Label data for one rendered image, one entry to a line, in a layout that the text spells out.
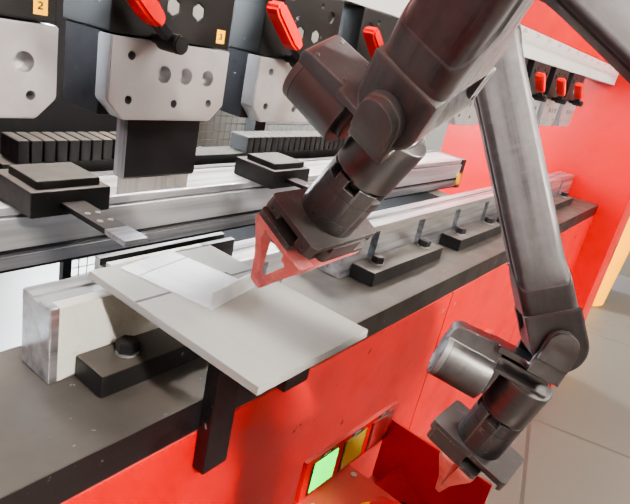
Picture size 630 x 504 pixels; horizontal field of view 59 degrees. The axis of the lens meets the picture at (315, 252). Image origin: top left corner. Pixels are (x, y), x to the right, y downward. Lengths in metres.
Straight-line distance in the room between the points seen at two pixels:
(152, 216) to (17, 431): 0.50
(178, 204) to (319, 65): 0.64
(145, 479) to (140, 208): 0.48
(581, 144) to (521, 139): 2.01
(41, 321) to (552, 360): 0.54
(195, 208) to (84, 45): 0.53
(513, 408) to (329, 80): 0.40
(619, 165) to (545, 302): 2.00
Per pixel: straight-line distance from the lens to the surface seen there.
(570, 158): 2.64
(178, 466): 0.73
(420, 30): 0.37
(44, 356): 0.69
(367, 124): 0.40
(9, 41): 0.54
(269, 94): 0.73
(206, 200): 1.10
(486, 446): 0.70
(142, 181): 0.69
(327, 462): 0.72
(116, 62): 0.59
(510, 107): 0.63
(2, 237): 0.90
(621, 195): 2.61
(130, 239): 0.75
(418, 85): 0.38
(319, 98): 0.47
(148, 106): 0.62
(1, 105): 0.54
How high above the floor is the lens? 1.29
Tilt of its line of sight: 21 degrees down
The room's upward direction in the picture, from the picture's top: 12 degrees clockwise
